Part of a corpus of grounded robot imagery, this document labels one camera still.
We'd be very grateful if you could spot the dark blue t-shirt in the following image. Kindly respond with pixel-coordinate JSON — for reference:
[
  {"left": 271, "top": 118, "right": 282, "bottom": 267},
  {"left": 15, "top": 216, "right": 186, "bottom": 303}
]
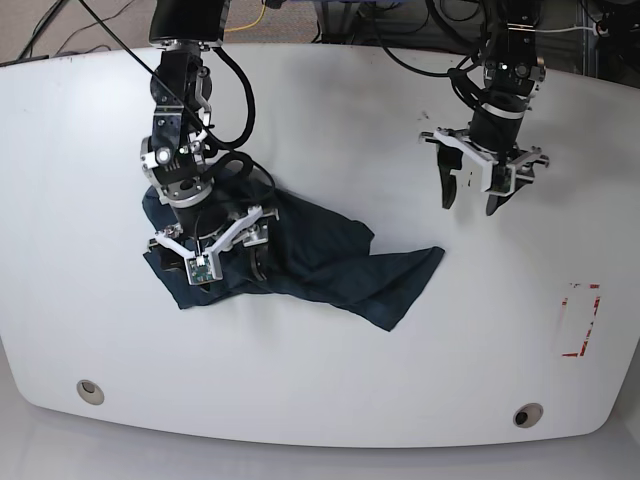
[{"left": 149, "top": 190, "right": 445, "bottom": 331}]

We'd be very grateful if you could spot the red tape rectangle marking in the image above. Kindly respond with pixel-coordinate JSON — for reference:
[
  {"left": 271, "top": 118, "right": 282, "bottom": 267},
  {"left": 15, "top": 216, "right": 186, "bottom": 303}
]
[{"left": 555, "top": 283, "right": 602, "bottom": 358}]

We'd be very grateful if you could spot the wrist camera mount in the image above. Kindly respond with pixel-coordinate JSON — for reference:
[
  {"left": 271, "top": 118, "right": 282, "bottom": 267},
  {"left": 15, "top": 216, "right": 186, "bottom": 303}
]
[
  {"left": 147, "top": 206, "right": 279, "bottom": 287},
  {"left": 419, "top": 128, "right": 550, "bottom": 196}
]

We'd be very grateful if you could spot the white cable on floor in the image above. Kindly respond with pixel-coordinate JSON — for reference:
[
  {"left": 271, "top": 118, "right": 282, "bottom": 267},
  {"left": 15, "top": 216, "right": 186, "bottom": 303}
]
[{"left": 537, "top": 24, "right": 596, "bottom": 36}]

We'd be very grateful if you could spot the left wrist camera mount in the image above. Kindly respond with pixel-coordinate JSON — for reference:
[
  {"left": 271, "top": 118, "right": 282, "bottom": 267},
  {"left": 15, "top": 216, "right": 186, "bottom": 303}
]
[{"left": 419, "top": 128, "right": 550, "bottom": 196}]

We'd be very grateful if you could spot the yellow cable on floor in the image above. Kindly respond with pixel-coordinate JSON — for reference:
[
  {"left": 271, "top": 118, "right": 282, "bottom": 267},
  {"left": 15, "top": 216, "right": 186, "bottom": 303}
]
[{"left": 223, "top": 4, "right": 266, "bottom": 35}]

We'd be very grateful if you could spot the left table cable grommet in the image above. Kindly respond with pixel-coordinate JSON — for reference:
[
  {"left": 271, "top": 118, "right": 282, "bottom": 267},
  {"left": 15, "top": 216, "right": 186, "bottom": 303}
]
[{"left": 76, "top": 380, "right": 105, "bottom": 406}]

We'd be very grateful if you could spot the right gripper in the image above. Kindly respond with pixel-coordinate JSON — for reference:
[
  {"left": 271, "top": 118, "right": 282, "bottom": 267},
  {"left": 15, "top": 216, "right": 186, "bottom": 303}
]
[{"left": 147, "top": 197, "right": 269, "bottom": 282}]

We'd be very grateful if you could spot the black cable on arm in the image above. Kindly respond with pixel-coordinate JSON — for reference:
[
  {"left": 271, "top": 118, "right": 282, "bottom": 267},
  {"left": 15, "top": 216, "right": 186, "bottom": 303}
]
[
  {"left": 199, "top": 44, "right": 276, "bottom": 201},
  {"left": 379, "top": 0, "right": 501, "bottom": 119}
]

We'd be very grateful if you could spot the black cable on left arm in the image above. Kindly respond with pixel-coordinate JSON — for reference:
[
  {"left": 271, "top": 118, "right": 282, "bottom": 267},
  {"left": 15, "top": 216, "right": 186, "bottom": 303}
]
[{"left": 379, "top": 0, "right": 501, "bottom": 119}]

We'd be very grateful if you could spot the right table cable grommet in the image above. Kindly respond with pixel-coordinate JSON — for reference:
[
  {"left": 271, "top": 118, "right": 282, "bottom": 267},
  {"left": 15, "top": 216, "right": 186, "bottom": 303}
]
[{"left": 513, "top": 403, "right": 544, "bottom": 429}]

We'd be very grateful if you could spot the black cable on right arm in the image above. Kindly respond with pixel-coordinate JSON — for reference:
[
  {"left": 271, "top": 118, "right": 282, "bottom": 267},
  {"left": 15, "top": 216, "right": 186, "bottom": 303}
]
[{"left": 199, "top": 44, "right": 276, "bottom": 201}]

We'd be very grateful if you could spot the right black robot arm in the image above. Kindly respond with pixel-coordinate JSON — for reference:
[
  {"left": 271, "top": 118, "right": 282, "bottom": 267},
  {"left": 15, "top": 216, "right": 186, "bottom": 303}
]
[{"left": 140, "top": 1, "right": 276, "bottom": 286}]

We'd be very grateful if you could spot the table cable grommet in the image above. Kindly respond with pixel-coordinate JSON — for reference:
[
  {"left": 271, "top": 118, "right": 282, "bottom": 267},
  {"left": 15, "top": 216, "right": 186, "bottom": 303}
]
[
  {"left": 76, "top": 380, "right": 105, "bottom": 406},
  {"left": 513, "top": 403, "right": 544, "bottom": 429}
]

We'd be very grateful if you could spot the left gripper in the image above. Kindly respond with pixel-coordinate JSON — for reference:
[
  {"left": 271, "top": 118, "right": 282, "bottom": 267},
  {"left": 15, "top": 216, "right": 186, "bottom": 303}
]
[{"left": 437, "top": 108, "right": 530, "bottom": 216}]

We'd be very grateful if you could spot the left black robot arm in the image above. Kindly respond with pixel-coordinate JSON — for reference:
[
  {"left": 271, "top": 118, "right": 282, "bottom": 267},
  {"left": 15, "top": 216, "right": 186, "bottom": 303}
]
[{"left": 432, "top": 1, "right": 550, "bottom": 216}]

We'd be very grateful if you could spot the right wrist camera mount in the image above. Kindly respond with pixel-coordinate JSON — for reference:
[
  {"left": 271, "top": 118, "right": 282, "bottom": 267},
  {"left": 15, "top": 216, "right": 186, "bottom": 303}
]
[{"left": 147, "top": 206, "right": 279, "bottom": 287}]

